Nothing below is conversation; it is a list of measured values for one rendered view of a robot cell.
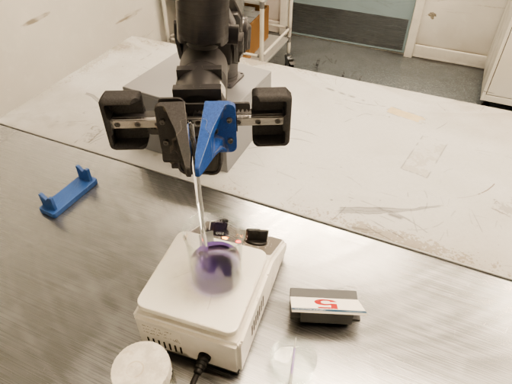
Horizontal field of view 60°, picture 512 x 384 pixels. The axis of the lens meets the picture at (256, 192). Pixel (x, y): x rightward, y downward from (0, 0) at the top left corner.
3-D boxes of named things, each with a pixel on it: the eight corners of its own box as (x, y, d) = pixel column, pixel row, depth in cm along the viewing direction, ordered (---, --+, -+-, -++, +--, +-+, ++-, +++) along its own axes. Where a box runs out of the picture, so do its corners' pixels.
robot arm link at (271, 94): (285, 57, 48) (283, 106, 52) (113, 60, 48) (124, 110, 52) (292, 96, 42) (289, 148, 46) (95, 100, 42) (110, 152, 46)
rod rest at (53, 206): (84, 177, 78) (78, 161, 76) (98, 183, 77) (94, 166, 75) (40, 212, 72) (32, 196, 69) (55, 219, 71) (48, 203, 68)
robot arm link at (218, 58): (183, 89, 58) (180, 19, 52) (226, 91, 59) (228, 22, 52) (178, 118, 53) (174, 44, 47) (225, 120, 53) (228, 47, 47)
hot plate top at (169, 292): (180, 233, 58) (180, 228, 57) (269, 255, 55) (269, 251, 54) (134, 308, 49) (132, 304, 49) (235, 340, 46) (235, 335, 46)
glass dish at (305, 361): (283, 336, 55) (284, 327, 54) (323, 358, 53) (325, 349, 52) (260, 372, 52) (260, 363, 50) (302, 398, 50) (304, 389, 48)
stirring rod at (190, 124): (205, 266, 51) (186, 119, 38) (210, 266, 51) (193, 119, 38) (204, 270, 51) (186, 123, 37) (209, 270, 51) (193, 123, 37)
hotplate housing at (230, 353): (205, 232, 68) (200, 193, 63) (286, 252, 65) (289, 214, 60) (131, 363, 53) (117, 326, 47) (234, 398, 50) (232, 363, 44)
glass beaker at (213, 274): (179, 291, 50) (169, 241, 45) (206, 251, 55) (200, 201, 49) (235, 312, 48) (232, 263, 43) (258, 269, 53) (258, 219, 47)
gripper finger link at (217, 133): (235, 100, 42) (237, 151, 46) (196, 100, 42) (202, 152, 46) (235, 144, 37) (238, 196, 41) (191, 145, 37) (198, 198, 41)
